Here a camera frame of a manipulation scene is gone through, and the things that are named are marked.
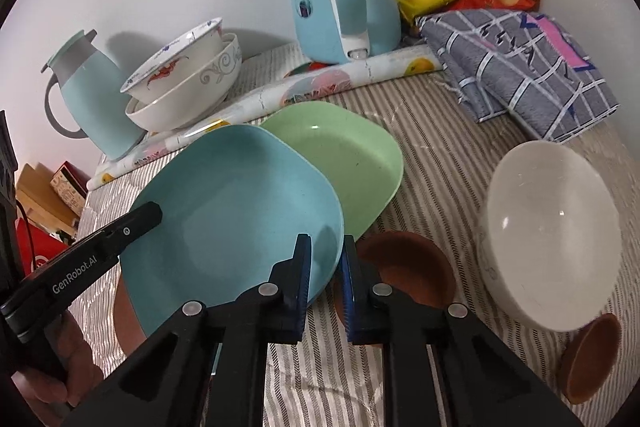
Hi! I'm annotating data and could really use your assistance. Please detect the blue square plate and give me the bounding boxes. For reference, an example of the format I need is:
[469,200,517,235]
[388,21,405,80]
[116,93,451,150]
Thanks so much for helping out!
[120,124,344,335]

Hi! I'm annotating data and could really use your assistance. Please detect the large white bowl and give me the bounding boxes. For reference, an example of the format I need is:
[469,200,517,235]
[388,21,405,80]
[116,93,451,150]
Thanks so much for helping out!
[476,141,622,332]

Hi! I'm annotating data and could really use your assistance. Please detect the left hand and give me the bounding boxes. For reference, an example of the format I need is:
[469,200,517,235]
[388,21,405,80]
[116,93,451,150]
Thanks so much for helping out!
[8,311,106,427]

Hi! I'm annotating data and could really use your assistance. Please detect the red box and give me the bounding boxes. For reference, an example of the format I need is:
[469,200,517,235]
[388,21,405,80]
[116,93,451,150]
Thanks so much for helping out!
[16,218,67,275]

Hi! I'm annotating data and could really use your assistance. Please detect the cardboard boxes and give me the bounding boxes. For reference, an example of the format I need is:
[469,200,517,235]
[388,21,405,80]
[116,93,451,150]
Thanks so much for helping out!
[16,161,88,237]

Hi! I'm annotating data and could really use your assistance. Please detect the green square plate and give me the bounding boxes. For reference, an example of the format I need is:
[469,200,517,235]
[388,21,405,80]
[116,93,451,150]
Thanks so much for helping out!
[260,102,404,239]

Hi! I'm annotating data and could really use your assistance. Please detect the striped quilted cover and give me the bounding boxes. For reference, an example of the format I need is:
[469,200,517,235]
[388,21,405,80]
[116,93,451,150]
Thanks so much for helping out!
[67,41,640,427]

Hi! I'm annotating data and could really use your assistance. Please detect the light blue thermos jug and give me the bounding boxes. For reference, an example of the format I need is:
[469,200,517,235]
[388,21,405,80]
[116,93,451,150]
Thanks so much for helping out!
[42,30,145,160]

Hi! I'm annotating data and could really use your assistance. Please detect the small brown bowl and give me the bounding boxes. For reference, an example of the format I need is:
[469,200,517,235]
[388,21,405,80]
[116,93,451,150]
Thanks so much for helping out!
[556,313,622,405]

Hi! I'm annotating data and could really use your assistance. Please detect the white bowl blue red pattern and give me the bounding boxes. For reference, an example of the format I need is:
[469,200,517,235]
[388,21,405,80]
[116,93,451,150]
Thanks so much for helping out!
[120,17,224,104]

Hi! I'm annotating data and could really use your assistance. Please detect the white bowl grey swirl pattern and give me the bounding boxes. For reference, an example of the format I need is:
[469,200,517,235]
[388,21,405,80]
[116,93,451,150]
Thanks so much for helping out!
[125,32,242,132]

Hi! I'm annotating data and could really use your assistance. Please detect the fruit pattern vinyl mat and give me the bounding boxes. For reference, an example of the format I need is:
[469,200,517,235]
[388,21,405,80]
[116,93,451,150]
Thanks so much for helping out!
[87,44,444,191]

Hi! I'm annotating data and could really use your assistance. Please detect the grey checked cloth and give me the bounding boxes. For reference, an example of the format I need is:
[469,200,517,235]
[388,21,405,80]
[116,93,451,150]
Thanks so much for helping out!
[416,9,618,143]

